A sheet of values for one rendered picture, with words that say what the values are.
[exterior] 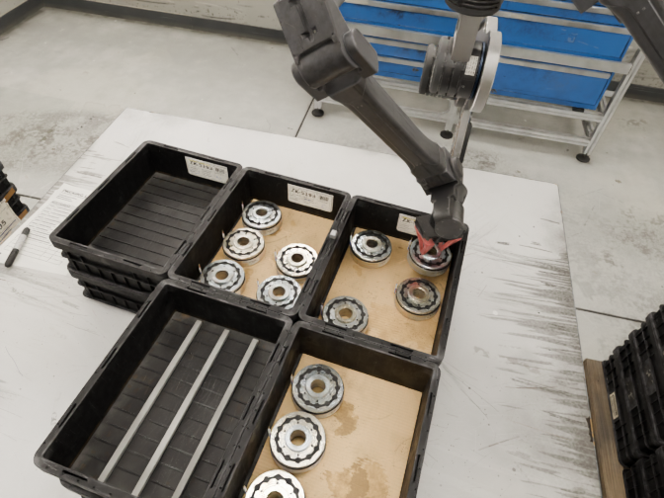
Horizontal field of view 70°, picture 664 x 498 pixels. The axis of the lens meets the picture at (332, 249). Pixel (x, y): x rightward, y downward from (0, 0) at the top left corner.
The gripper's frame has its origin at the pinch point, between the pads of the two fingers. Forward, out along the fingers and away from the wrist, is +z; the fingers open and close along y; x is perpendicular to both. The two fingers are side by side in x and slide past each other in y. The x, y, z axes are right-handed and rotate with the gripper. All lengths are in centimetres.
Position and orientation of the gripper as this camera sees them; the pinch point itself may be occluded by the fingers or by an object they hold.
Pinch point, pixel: (431, 249)
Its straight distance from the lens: 117.3
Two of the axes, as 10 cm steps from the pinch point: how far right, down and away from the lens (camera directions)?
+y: 9.4, -2.0, 2.8
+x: -3.3, -7.4, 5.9
